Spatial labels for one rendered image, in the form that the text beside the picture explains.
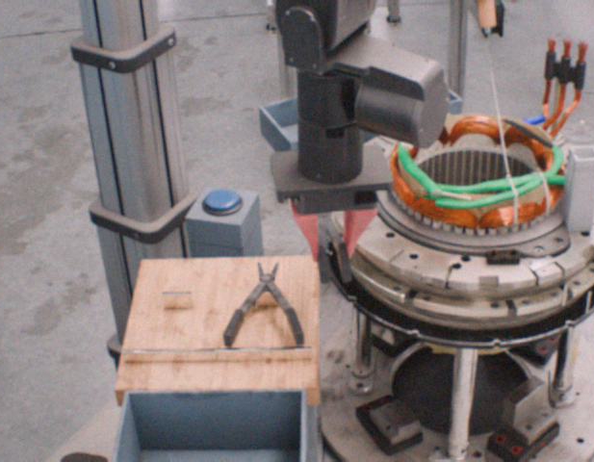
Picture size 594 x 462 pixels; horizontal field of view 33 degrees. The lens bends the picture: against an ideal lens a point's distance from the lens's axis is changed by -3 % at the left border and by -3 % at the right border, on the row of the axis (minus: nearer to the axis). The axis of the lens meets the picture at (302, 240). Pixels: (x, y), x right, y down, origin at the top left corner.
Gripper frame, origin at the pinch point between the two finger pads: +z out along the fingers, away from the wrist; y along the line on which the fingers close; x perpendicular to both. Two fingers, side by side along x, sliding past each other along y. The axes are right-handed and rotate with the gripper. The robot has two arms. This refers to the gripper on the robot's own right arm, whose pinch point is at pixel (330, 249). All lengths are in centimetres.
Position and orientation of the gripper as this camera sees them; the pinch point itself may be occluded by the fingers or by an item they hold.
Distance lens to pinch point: 97.1
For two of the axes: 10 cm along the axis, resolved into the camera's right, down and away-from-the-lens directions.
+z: 0.2, 8.1, 5.9
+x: -1.3, -5.8, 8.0
